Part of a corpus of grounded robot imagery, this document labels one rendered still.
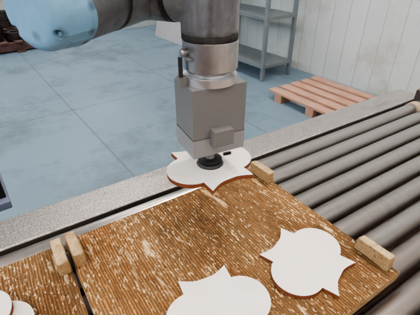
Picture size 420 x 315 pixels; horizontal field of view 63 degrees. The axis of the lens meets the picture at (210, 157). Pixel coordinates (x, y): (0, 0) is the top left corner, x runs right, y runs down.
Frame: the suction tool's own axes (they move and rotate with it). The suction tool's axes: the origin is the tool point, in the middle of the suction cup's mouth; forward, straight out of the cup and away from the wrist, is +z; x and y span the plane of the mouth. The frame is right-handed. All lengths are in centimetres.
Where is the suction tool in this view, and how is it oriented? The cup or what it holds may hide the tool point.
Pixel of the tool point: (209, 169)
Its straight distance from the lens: 55.5
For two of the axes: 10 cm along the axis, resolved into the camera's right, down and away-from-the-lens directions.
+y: 8.9, -2.4, 3.8
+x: -4.5, -4.7, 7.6
